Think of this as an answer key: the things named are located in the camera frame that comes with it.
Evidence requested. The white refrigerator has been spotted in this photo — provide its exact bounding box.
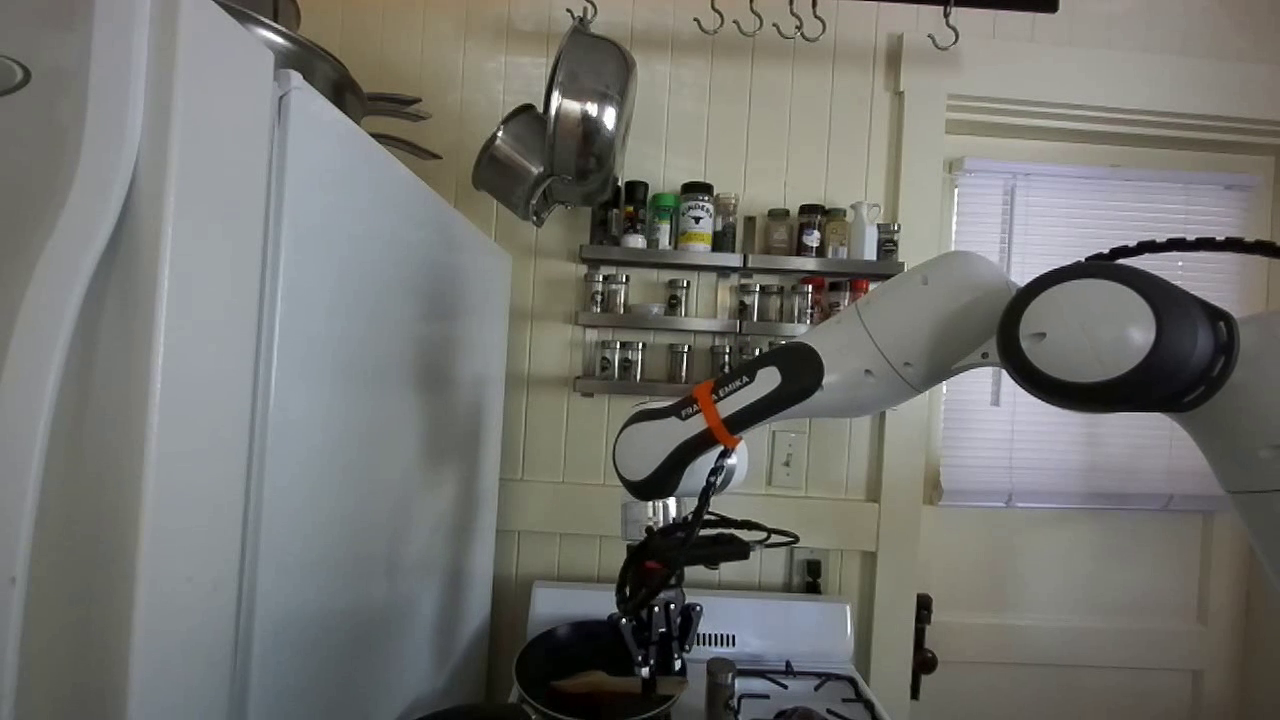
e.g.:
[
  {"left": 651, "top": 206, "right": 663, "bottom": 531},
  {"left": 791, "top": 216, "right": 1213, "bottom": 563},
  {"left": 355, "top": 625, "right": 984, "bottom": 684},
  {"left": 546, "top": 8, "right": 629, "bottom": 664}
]
[{"left": 0, "top": 0, "right": 519, "bottom": 720}]

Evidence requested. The black door handle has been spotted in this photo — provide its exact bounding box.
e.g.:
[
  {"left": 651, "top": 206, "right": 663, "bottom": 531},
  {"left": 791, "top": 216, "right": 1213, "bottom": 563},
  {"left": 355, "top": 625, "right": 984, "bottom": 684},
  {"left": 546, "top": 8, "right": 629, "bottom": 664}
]
[{"left": 908, "top": 589, "right": 943, "bottom": 703}]

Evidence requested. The green spice bottle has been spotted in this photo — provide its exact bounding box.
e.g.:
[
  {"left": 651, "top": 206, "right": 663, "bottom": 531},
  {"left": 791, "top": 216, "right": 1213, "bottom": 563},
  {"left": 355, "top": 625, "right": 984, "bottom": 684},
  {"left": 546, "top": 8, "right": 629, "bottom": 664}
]
[{"left": 644, "top": 186, "right": 683, "bottom": 256}]

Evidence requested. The black lid spice bottle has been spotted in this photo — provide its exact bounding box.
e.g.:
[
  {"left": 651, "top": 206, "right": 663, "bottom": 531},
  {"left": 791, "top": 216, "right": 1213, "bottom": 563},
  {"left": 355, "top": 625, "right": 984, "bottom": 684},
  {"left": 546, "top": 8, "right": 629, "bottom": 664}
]
[{"left": 616, "top": 176, "right": 658, "bottom": 256}]

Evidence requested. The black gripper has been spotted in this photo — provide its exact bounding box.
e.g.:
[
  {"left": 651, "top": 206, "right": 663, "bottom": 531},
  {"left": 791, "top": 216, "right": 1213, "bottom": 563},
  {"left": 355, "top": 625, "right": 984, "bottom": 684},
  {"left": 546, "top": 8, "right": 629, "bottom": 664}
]
[{"left": 611, "top": 524, "right": 710, "bottom": 678}]

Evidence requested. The white plastic bottle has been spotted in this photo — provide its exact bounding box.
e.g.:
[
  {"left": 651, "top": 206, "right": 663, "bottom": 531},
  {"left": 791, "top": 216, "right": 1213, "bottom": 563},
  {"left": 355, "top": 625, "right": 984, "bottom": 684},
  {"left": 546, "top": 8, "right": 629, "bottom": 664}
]
[{"left": 848, "top": 200, "right": 884, "bottom": 264}]

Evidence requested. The small metal cylinder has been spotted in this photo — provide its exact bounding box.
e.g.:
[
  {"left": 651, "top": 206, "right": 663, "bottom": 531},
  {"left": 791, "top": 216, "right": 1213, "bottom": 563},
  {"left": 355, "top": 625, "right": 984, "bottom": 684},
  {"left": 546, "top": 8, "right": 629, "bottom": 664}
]
[{"left": 701, "top": 651, "right": 747, "bottom": 720}]

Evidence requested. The metal spice rack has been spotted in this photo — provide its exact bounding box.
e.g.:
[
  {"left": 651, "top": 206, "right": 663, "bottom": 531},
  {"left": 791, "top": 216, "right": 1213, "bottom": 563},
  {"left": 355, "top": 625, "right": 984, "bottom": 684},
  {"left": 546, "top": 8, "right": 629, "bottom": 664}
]
[{"left": 567, "top": 239, "right": 908, "bottom": 400}]

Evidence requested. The black frying pan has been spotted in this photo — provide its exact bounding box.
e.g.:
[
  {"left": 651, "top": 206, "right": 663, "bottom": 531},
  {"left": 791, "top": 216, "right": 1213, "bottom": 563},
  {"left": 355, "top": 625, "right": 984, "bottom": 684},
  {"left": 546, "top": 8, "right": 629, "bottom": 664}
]
[{"left": 509, "top": 616, "right": 701, "bottom": 720}]

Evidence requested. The large black burner grate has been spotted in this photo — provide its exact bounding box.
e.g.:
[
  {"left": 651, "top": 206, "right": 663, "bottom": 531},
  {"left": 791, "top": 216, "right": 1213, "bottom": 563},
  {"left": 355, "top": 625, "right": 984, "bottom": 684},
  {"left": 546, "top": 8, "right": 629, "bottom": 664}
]
[{"left": 738, "top": 661, "right": 874, "bottom": 720}]

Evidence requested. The white gas stove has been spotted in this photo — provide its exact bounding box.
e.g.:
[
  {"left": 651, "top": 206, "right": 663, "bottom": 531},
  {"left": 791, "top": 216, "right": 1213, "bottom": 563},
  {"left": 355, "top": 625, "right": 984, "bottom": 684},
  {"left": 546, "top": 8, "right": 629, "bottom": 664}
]
[{"left": 523, "top": 574, "right": 892, "bottom": 720}]

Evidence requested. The white panel door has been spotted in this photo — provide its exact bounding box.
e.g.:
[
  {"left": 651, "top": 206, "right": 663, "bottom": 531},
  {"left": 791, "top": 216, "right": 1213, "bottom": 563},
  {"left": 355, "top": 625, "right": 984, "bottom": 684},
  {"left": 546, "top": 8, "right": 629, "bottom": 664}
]
[{"left": 874, "top": 36, "right": 1280, "bottom": 720}]

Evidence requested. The white wall outlet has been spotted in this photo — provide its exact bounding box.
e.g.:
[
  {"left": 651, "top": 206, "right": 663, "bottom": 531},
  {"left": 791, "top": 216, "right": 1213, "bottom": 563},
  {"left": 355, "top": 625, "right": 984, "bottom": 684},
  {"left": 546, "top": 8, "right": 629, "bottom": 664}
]
[{"left": 783, "top": 543, "right": 831, "bottom": 598}]

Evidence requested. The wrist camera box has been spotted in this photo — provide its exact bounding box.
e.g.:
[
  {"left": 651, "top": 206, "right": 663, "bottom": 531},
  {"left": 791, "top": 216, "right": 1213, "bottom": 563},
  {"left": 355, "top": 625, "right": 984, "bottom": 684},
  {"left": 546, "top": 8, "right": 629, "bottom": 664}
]
[{"left": 687, "top": 521, "right": 805, "bottom": 563}]

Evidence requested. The red spice jar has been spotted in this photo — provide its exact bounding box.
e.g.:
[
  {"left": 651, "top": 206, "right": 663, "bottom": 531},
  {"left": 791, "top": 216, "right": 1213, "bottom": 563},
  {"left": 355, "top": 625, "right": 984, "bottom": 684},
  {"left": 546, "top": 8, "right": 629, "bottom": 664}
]
[{"left": 807, "top": 275, "right": 874, "bottom": 325}]

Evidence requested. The white window blind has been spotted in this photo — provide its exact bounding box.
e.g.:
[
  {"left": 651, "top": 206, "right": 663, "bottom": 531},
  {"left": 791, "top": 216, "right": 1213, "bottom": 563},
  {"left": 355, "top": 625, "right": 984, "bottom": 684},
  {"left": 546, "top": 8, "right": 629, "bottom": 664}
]
[{"left": 935, "top": 161, "right": 1265, "bottom": 517}]

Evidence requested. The small hanging steel pot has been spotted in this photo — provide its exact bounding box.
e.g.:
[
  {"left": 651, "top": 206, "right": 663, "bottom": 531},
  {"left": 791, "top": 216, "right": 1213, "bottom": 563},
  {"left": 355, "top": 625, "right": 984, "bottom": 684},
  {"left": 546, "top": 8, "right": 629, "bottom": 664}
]
[{"left": 468, "top": 99, "right": 566, "bottom": 227}]

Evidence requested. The white label spice jar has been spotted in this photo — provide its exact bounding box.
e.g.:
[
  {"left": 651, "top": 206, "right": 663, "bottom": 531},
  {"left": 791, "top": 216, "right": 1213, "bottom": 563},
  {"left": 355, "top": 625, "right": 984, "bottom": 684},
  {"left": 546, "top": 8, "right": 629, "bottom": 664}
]
[{"left": 672, "top": 178, "right": 720, "bottom": 256}]

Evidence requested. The large hanging steel pot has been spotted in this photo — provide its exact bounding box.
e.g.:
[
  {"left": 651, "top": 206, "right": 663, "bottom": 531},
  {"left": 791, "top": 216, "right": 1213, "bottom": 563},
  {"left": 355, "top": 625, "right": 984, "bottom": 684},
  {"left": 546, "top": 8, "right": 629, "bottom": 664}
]
[{"left": 540, "top": 18, "right": 639, "bottom": 213}]

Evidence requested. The black corrugated cable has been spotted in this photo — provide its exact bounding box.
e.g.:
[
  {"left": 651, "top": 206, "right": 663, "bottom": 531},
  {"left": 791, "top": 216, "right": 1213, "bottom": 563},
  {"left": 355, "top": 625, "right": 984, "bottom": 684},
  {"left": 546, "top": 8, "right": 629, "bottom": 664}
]
[{"left": 659, "top": 230, "right": 1280, "bottom": 566}]

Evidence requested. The white light switch plate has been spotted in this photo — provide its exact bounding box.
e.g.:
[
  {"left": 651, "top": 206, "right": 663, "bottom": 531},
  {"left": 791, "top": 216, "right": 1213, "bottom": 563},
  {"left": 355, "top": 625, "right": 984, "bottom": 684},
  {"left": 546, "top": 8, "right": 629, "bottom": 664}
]
[{"left": 770, "top": 424, "right": 814, "bottom": 491}]

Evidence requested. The dark lid spice jar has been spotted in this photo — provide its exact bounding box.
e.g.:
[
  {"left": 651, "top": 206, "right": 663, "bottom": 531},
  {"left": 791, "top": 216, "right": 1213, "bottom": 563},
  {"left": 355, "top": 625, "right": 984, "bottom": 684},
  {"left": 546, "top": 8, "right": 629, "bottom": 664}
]
[{"left": 791, "top": 200, "right": 831, "bottom": 261}]

